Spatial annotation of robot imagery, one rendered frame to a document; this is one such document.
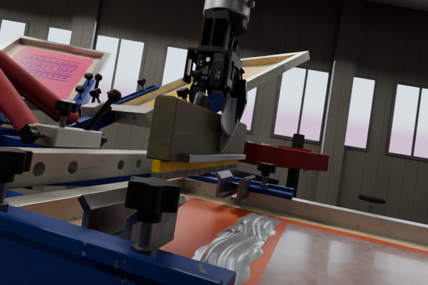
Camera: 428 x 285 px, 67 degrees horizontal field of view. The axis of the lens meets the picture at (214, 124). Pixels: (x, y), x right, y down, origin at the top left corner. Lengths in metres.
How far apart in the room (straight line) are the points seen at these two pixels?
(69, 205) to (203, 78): 0.26
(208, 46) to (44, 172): 0.31
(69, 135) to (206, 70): 0.29
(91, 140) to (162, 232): 0.37
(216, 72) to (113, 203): 0.24
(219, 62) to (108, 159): 0.31
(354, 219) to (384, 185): 4.59
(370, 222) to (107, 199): 0.58
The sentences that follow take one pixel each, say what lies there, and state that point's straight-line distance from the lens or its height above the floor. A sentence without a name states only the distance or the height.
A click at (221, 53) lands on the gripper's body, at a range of 0.48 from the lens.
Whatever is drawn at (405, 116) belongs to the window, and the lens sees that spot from 5.47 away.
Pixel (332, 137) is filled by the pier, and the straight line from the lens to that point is 4.85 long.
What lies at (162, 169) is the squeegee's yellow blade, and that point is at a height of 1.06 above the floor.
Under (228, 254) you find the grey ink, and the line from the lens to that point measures 0.42.
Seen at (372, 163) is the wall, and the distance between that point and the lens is 5.24.
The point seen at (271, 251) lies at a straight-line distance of 0.49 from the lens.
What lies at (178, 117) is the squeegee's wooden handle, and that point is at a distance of 0.37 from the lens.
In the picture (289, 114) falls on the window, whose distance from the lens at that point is 4.77.
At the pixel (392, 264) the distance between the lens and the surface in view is 0.59.
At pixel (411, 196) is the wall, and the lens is 5.59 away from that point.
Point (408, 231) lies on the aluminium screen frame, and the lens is 0.79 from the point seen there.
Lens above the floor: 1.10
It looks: 2 degrees up
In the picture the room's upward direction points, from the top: 9 degrees clockwise
